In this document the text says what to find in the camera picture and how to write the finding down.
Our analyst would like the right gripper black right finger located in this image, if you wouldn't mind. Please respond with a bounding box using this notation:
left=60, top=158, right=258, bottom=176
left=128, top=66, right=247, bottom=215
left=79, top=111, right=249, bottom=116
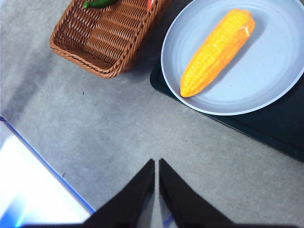
left=159, top=158, right=300, bottom=228

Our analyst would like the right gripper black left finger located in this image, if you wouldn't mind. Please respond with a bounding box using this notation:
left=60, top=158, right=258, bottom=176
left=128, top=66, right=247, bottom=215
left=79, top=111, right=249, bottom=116
left=21, top=159, right=156, bottom=228

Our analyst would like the blue round plate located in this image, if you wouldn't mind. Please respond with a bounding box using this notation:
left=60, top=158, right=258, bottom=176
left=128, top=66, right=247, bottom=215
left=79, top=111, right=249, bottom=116
left=161, top=0, right=304, bottom=116

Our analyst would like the brown wicker basket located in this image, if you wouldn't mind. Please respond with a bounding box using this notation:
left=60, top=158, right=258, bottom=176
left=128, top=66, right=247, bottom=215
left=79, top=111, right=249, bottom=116
left=49, top=0, right=173, bottom=79

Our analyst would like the black rectangular tray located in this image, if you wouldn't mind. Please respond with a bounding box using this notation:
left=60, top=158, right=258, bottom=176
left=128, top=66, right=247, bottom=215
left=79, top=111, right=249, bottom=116
left=149, top=60, right=304, bottom=163

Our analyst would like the green chili pepper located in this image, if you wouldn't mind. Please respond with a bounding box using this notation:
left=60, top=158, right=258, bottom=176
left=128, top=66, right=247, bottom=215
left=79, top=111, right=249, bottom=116
left=83, top=0, right=117, bottom=10

